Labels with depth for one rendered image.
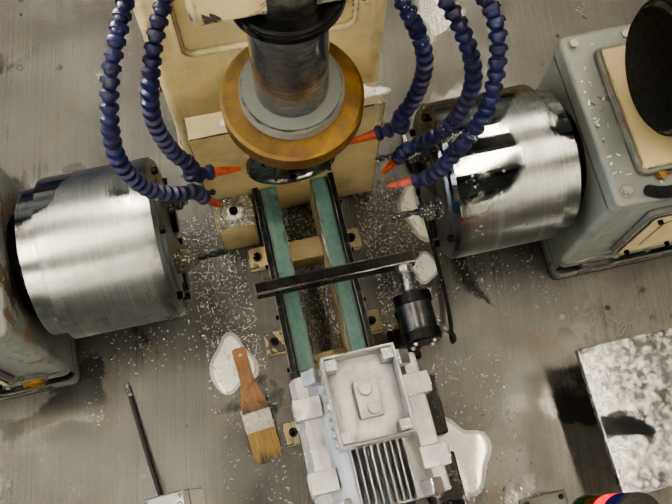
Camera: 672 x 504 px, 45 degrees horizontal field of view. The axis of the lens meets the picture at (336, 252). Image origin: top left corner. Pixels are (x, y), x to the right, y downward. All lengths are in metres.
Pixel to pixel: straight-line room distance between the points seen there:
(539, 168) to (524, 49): 0.56
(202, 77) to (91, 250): 0.33
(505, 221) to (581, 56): 0.28
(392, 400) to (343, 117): 0.38
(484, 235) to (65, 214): 0.61
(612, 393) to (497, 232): 0.34
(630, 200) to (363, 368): 0.45
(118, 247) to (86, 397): 0.41
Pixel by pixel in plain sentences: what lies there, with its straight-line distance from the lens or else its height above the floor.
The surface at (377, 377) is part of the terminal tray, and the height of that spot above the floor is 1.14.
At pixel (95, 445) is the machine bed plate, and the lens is 1.49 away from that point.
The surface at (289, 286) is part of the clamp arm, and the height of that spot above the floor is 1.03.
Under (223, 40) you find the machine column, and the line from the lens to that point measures 1.25.
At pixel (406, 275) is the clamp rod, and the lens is 1.27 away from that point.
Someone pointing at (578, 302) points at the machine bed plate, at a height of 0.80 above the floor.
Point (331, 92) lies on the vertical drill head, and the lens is 1.01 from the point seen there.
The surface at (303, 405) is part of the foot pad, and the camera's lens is 1.14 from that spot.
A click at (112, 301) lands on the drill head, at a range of 1.20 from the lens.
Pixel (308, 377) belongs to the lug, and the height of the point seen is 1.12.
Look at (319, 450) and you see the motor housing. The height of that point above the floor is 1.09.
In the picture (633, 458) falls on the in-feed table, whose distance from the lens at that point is 1.41.
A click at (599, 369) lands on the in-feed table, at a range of 1.41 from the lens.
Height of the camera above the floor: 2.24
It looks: 72 degrees down
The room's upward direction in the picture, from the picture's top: 3 degrees clockwise
